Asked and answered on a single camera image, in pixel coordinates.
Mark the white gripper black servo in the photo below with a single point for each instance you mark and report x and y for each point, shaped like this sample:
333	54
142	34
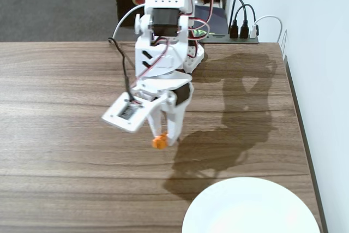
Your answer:
183	95

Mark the orange lego block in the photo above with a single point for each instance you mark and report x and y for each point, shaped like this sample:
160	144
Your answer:
159	143

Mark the white round plate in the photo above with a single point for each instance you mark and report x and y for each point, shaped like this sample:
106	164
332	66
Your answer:
245	211

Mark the black usb hub bar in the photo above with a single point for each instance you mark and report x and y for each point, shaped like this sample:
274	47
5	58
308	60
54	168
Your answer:
231	39

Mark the dark navy box green print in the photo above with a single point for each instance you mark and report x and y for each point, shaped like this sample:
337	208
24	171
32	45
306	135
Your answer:
218	20

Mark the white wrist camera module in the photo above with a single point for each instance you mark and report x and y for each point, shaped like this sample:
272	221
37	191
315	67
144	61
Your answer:
114	117

